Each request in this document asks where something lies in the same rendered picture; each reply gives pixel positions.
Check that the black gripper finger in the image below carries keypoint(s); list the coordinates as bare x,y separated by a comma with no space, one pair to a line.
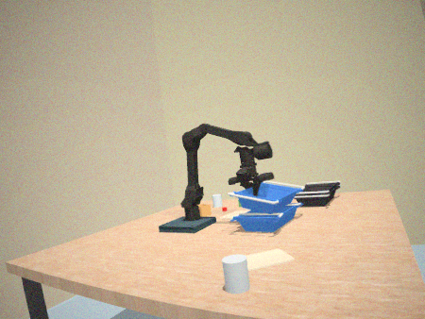
256,188
247,186

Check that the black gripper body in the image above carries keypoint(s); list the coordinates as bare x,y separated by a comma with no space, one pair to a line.
255,179

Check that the grey cylinder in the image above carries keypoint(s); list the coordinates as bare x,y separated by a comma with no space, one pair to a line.
236,274
217,201

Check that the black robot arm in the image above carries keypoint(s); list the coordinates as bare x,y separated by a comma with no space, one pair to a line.
191,142

